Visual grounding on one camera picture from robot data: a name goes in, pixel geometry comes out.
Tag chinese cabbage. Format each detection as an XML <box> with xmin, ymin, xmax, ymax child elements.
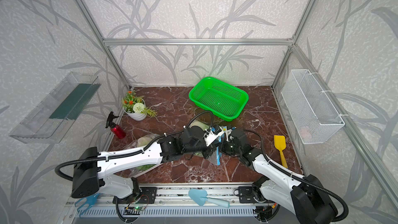
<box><xmin>189</xmin><ymin>120</ymin><xmax>209</xmax><ymax>131</ymax></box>

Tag blue-zip clear bag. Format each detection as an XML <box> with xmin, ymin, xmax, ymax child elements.
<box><xmin>193</xmin><ymin>138</ymin><xmax>224</xmax><ymax>166</ymax></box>

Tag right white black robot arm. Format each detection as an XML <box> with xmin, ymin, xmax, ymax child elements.
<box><xmin>215</xmin><ymin>127</ymin><xmax>349</xmax><ymax>224</ymax></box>

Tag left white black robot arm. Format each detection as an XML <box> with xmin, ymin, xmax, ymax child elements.
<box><xmin>55</xmin><ymin>121</ymin><xmax>224</xmax><ymax>199</ymax></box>

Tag dotted clear bag with lettuce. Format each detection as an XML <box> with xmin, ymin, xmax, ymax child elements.
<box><xmin>124</xmin><ymin>133</ymin><xmax>162</xmax><ymax>178</ymax></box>

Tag yellow spatula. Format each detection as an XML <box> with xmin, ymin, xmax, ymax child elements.
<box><xmin>274</xmin><ymin>135</ymin><xmax>288</xmax><ymax>168</ymax></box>

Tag green plastic basket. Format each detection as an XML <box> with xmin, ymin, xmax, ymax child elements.
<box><xmin>189</xmin><ymin>77</ymin><xmax>249</xmax><ymax>121</ymax></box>

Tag white pot artificial flowers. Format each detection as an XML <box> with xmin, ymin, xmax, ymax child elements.
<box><xmin>122</xmin><ymin>90</ymin><xmax>157</xmax><ymax>121</ymax></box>

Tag red spray bottle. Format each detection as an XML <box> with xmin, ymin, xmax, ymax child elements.
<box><xmin>105</xmin><ymin>112</ymin><xmax>126</xmax><ymax>139</ymax></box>

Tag green circuit board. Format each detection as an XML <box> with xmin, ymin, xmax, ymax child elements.
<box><xmin>124</xmin><ymin>205</ymin><xmax>147</xmax><ymax>215</ymax></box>

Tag blue garden hand rake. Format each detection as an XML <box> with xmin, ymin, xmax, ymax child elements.
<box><xmin>74</xmin><ymin>193</ymin><xmax>100</xmax><ymax>217</ymax></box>

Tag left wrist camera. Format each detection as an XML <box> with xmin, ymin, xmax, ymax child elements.
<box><xmin>204</xmin><ymin>127</ymin><xmax>225</xmax><ymax>146</ymax></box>

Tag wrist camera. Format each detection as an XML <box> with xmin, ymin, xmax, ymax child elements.
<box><xmin>204</xmin><ymin>127</ymin><xmax>225</xmax><ymax>146</ymax></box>
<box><xmin>221</xmin><ymin>126</ymin><xmax>236</xmax><ymax>142</ymax></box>

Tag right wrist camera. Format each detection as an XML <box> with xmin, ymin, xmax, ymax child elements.
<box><xmin>221</xmin><ymin>126</ymin><xmax>236</xmax><ymax>142</ymax></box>

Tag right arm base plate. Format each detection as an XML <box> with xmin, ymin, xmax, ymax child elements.
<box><xmin>238</xmin><ymin>186</ymin><xmax>266</xmax><ymax>203</ymax></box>

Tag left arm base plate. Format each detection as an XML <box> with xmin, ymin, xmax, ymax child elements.
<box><xmin>134</xmin><ymin>187</ymin><xmax>157</xmax><ymax>204</ymax></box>

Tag white wire mesh basket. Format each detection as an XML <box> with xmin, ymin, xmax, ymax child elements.
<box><xmin>282</xmin><ymin>69</ymin><xmax>345</xmax><ymax>144</ymax></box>

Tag clear acrylic wall shelf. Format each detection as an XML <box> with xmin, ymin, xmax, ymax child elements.
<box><xmin>9</xmin><ymin>72</ymin><xmax>101</xmax><ymax>144</ymax></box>

